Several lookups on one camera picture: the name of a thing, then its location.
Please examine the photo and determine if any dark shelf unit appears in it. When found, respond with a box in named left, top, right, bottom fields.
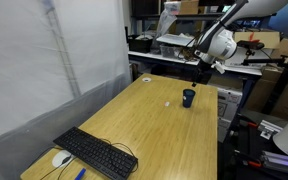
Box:
left=130, top=0, right=225, bottom=36

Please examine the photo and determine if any black storage bin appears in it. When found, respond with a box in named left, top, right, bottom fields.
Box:
left=127, top=34, right=154, bottom=54

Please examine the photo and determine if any small cardboard box on shelf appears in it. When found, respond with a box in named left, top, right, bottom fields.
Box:
left=178, top=0, right=200, bottom=15

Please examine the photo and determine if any orange handled clamp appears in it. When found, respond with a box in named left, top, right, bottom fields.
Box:
left=238, top=114, right=260, bottom=129
left=235, top=151, right=263, bottom=169

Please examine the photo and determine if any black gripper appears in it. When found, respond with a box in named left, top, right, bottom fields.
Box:
left=191, top=59, right=212, bottom=88

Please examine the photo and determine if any cardboard box with red mark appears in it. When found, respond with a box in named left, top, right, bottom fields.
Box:
left=233, top=30, right=281, bottom=50

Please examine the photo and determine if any black camera stand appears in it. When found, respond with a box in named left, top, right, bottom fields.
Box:
left=237, top=39, right=288, bottom=116

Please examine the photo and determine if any black keyboard cable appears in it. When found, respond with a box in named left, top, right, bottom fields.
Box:
left=98, top=137, right=139, bottom=173

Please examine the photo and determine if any long aluminium extrusion rail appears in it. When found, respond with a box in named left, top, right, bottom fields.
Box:
left=260, top=150, right=288, bottom=177

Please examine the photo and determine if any white computer mouse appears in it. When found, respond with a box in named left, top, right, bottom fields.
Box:
left=51, top=149, right=74, bottom=168

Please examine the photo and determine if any black mouse cable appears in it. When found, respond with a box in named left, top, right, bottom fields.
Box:
left=38, top=154, right=77, bottom=180

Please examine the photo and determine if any black computer keyboard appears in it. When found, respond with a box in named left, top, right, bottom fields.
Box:
left=52, top=125, right=139, bottom=180

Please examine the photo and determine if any white printed box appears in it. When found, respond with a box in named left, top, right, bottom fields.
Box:
left=217, top=87, right=243, bottom=143

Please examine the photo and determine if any metal truss behind sheet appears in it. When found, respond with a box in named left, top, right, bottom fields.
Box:
left=45, top=0, right=82, bottom=98

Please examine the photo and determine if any clear plastic bag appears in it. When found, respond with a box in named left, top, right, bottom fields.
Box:
left=155, top=8, right=178, bottom=41

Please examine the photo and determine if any plain tilted cardboard box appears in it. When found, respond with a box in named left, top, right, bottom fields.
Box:
left=270, top=38, right=288, bottom=61

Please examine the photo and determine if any blue marker pen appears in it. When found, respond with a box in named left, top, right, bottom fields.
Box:
left=74, top=167, right=87, bottom=180

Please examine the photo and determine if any short aluminium extrusion piece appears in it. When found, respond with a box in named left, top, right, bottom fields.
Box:
left=257, top=119, right=284, bottom=140

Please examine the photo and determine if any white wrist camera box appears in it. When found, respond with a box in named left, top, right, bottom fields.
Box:
left=213, top=61, right=226, bottom=75

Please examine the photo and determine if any white flat tray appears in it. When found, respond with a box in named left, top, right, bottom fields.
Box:
left=156, top=33, right=196, bottom=48

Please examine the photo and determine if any clear plastic container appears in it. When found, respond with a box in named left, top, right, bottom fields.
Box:
left=159, top=44, right=189, bottom=62

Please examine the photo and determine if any dark blue plastic cup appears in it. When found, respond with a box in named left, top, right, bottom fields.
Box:
left=182, top=88, right=197, bottom=109

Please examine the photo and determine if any white backdrop sheet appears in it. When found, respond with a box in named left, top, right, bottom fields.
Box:
left=0, top=0, right=133, bottom=180

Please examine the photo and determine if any white workbench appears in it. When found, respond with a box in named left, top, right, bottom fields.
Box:
left=128, top=50, right=263, bottom=77

